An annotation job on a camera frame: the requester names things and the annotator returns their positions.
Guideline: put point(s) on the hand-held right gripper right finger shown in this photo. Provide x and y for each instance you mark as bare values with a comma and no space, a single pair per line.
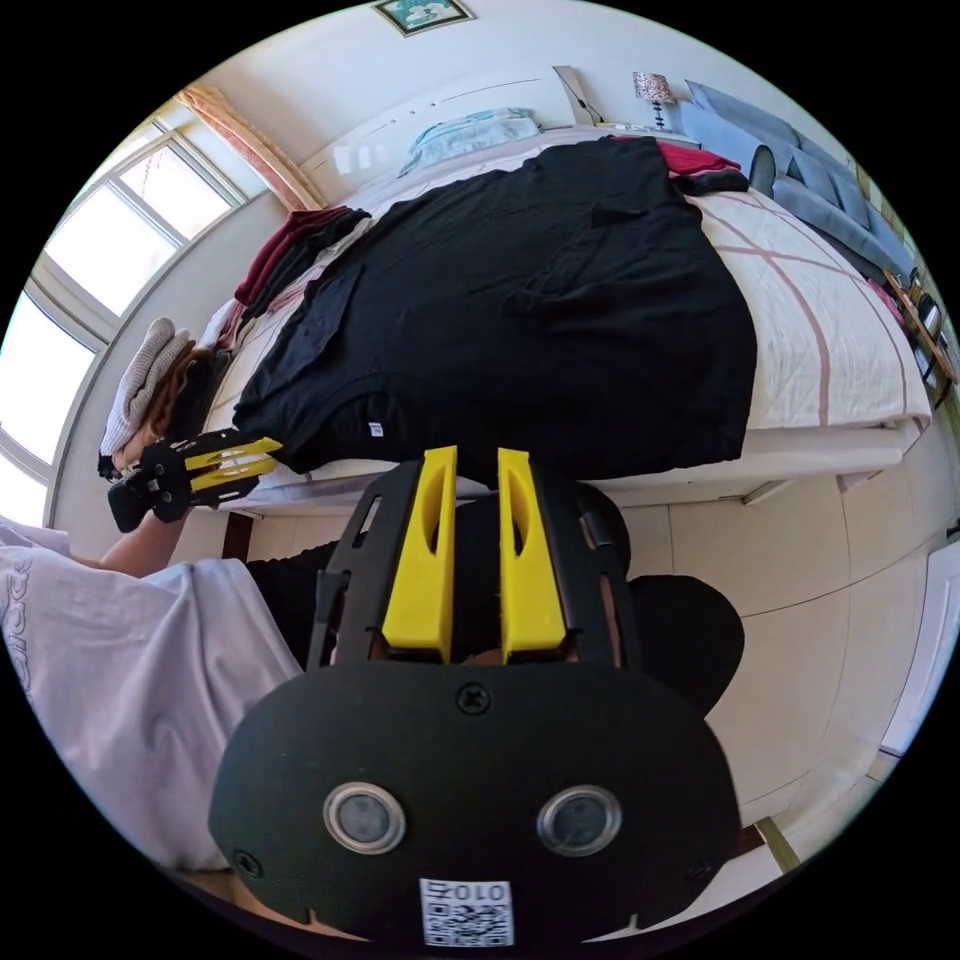
529,585

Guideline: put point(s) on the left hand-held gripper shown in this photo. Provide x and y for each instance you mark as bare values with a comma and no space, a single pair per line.
161,480

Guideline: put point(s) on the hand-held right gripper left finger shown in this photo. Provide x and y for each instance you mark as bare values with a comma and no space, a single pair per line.
420,570

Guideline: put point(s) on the person's left forearm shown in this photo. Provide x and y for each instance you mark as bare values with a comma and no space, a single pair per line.
131,551

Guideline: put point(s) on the black short sleeve shirt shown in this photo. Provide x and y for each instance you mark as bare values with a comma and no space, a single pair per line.
510,315

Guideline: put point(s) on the person's left hand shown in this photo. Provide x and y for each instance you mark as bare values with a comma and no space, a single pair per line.
166,526

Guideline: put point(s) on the pile of clothes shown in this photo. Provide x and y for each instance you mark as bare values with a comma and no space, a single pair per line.
146,382
694,161
292,247

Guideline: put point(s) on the person's body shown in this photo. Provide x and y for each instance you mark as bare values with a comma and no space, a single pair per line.
112,675

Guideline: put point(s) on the window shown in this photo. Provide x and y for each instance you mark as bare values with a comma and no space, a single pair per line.
112,240

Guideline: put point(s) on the pink curtain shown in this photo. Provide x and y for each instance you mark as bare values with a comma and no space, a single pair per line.
255,142

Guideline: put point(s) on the bed with checked sheet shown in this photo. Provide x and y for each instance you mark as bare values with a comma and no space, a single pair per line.
810,300

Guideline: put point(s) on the light blue pillow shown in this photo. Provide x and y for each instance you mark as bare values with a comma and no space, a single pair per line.
465,135

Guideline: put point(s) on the grey sofa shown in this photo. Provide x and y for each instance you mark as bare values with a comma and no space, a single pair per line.
795,165

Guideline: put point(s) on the table lamp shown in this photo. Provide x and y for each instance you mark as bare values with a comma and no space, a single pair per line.
651,90

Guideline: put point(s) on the framed wall picture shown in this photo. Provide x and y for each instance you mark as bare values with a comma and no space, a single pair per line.
424,13

